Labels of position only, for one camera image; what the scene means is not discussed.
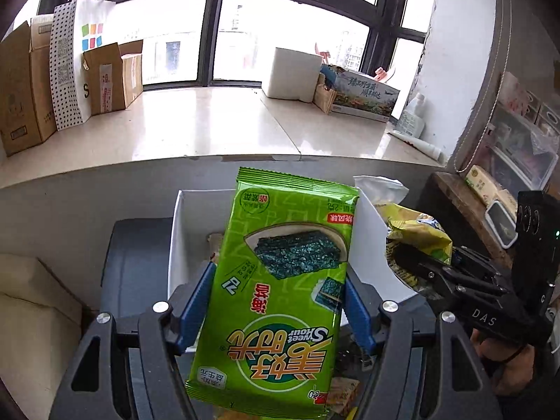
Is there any tall brown cardboard box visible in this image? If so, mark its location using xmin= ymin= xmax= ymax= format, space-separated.
xmin=29 ymin=14 xmax=56 ymax=51

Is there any large brown cardboard box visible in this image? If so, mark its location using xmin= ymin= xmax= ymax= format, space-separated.
xmin=0 ymin=22 xmax=57 ymax=158

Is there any white plastic bottle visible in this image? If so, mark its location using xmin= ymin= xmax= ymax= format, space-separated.
xmin=396 ymin=93 xmax=427 ymax=140

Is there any white bag with coloured squares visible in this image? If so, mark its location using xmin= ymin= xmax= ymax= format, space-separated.
xmin=72 ymin=0 xmax=125 ymax=117

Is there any yellow chip bag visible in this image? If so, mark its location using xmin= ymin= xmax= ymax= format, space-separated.
xmin=377 ymin=203 xmax=453 ymax=294

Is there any open brown cardboard box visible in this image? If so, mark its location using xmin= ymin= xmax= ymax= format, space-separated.
xmin=82 ymin=39 xmax=144 ymax=115

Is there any brown side counter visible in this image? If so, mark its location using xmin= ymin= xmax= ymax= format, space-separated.
xmin=426 ymin=171 xmax=515 ymax=267

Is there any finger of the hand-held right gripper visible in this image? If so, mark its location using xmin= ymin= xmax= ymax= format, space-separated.
xmin=450 ymin=246 xmax=510 ymax=295
xmin=393 ymin=243 xmax=464 ymax=302

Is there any orange snack packet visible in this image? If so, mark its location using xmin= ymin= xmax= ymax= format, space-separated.
xmin=326 ymin=376 xmax=362 ymax=416

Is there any white foam box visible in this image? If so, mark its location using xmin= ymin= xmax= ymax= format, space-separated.
xmin=261 ymin=47 xmax=323 ymax=105

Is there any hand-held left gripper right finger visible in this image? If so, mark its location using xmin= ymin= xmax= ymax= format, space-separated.
xmin=343 ymin=269 xmax=504 ymax=420

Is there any white plastic bag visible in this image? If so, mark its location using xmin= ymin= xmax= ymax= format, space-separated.
xmin=353 ymin=176 xmax=410 ymax=206

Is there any beige stone windowsill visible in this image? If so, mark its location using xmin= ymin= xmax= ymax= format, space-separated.
xmin=0 ymin=85 xmax=447 ymax=189

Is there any person's right hand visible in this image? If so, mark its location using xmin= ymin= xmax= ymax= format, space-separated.
xmin=470 ymin=330 xmax=534 ymax=397

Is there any white rimmed container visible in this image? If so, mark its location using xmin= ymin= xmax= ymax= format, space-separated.
xmin=485 ymin=200 xmax=519 ymax=248

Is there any green seaweed snack packet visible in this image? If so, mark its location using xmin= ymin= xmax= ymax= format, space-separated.
xmin=184 ymin=167 xmax=360 ymax=419

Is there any cream sofa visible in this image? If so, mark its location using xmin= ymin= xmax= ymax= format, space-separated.
xmin=0 ymin=254 xmax=84 ymax=403

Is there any beige tissue pack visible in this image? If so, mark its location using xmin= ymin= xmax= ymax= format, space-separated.
xmin=464 ymin=165 xmax=519 ymax=217

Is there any landscape printed carton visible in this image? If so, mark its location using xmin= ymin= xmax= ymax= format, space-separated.
xmin=326 ymin=65 xmax=401 ymax=122

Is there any black window frame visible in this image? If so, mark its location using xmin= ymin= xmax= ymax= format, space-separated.
xmin=39 ymin=0 xmax=438 ymax=92

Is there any clear plastic drawer organizer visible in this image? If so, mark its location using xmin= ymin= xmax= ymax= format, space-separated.
xmin=475 ymin=72 xmax=560 ymax=202

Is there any white cardboard box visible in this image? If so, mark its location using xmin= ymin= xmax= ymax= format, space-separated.
xmin=167 ymin=189 xmax=416 ymax=355

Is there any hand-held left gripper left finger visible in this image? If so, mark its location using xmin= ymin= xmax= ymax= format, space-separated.
xmin=48 ymin=260 xmax=217 ymax=420

